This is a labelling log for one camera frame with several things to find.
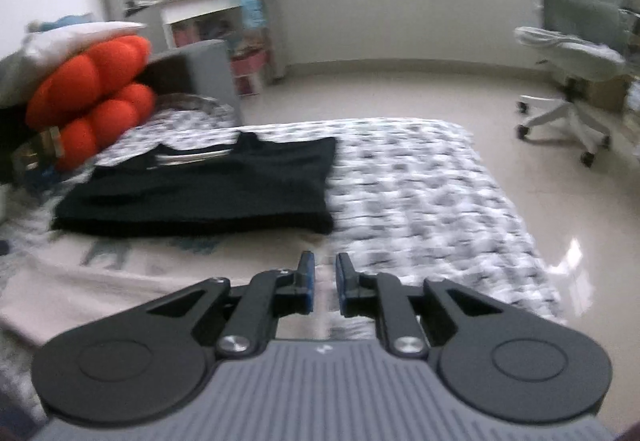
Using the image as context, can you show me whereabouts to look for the grey checkered quilt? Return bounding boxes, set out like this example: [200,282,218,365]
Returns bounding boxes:
[0,93,563,422]

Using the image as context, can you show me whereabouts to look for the smartphone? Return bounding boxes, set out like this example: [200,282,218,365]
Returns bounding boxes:
[10,126,63,176]

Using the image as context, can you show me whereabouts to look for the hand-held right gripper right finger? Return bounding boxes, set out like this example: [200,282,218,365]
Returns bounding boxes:
[335,252,506,358]

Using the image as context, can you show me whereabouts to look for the cardboard box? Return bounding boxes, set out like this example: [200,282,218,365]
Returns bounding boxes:
[587,76,631,114]

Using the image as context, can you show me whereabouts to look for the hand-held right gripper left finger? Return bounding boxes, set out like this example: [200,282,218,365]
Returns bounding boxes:
[145,252,317,358]

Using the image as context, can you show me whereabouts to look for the black t-shirt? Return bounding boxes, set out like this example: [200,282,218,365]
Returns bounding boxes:
[50,131,337,237]

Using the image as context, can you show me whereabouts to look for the orange knitted cushion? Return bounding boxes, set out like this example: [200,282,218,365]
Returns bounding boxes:
[25,35,157,172]

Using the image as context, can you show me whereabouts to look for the white desk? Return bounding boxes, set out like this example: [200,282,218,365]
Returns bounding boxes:
[92,0,281,96]

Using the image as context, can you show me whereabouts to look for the white pillow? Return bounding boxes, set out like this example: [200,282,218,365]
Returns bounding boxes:
[0,21,148,109]

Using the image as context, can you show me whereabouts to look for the white office chair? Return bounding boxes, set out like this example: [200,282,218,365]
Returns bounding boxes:
[512,0,640,169]

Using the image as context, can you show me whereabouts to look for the white printed t-shirt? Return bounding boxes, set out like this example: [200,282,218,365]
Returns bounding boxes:
[0,233,321,347]

